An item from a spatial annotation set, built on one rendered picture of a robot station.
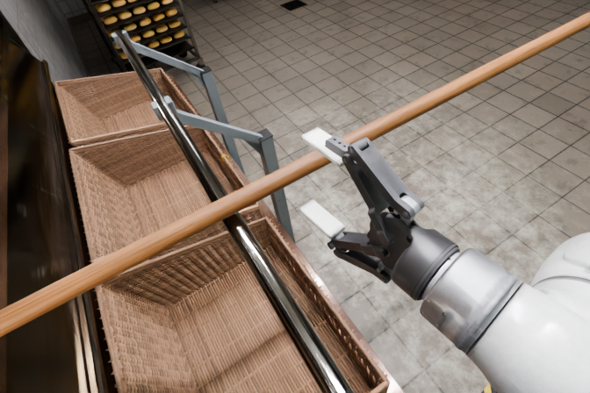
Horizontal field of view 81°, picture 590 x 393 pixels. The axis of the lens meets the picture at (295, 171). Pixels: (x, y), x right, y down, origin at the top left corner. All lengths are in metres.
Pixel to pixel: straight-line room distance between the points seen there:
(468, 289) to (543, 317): 0.06
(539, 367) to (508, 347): 0.02
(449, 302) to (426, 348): 1.33
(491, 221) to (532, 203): 0.27
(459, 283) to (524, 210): 1.84
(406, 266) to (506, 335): 0.10
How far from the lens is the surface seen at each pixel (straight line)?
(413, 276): 0.38
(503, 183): 2.28
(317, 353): 0.44
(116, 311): 1.00
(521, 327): 0.37
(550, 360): 0.36
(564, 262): 0.48
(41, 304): 0.56
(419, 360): 1.68
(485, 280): 0.37
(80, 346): 0.82
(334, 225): 0.51
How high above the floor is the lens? 1.59
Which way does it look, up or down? 46 degrees down
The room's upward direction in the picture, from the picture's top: 10 degrees counter-clockwise
